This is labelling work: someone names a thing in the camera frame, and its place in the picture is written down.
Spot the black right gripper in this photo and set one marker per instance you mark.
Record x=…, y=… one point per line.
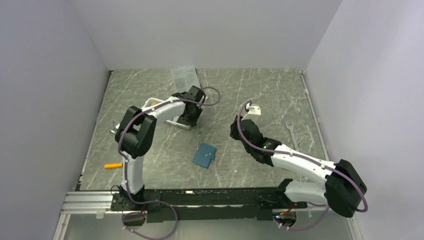
x=234, y=133

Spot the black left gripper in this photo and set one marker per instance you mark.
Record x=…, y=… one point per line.
x=192, y=122

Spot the white plastic basket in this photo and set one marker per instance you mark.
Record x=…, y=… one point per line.
x=165, y=111

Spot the blue card holder wallet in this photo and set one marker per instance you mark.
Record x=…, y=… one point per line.
x=204, y=155

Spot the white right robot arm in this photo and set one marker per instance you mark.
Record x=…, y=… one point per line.
x=333, y=184

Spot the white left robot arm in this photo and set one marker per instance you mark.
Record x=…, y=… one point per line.
x=136, y=131

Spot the clear plastic screw box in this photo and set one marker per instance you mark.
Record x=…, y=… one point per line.
x=184, y=78

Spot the chrome open-end wrench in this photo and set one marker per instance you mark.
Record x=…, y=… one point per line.
x=291, y=128

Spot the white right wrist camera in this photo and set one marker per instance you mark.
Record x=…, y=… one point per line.
x=251, y=112

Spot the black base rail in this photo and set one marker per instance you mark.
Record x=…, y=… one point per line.
x=259, y=203

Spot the orange handled screwdriver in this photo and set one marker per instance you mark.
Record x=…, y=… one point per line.
x=113, y=165

